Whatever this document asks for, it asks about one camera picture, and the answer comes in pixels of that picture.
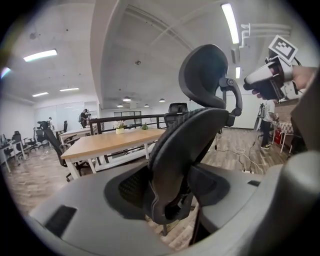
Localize white ceiling pipes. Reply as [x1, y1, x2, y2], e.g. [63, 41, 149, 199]
[239, 22, 292, 49]

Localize white cable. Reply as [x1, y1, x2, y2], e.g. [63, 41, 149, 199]
[234, 147, 266, 175]

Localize black office chair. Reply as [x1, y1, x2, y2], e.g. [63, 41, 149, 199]
[117, 44, 244, 247]
[37, 120, 88, 183]
[164, 102, 190, 124]
[33, 126, 48, 150]
[11, 130, 29, 161]

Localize white flower pot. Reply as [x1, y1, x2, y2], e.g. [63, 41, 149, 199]
[112, 120, 126, 135]

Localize person's right forearm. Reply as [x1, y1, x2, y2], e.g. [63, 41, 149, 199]
[291, 65, 320, 91]

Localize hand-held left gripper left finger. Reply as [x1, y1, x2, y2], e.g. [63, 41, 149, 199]
[28, 161, 176, 256]

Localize person's grey shirt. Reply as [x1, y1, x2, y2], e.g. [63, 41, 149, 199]
[289, 72, 320, 157]

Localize white frame patterned table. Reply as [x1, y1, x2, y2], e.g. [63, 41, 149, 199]
[277, 121, 295, 154]

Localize black floor cable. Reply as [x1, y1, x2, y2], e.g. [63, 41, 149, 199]
[238, 139, 258, 173]

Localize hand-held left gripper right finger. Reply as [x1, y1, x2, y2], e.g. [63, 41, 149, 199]
[174, 147, 320, 256]

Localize curved black railing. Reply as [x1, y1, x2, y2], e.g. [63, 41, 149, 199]
[88, 113, 168, 137]

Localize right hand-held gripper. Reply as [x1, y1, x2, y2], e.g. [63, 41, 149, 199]
[243, 34, 301, 102]

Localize red box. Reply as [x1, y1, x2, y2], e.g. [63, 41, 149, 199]
[271, 124, 283, 145]

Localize wooden table white legs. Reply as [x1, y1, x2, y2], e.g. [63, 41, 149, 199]
[60, 127, 167, 181]

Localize white desk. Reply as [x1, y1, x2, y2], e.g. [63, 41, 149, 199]
[0, 139, 26, 174]

